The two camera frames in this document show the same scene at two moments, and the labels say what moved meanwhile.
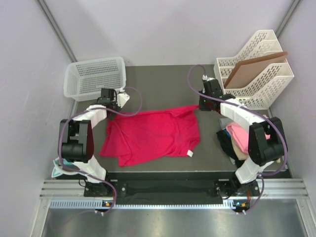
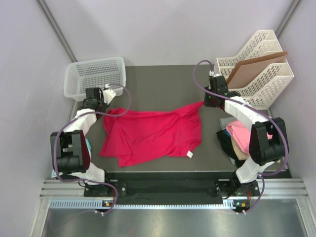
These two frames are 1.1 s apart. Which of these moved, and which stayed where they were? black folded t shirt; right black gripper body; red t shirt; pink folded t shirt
Moved: right black gripper body
Stayed: red t shirt; black folded t shirt; pink folded t shirt
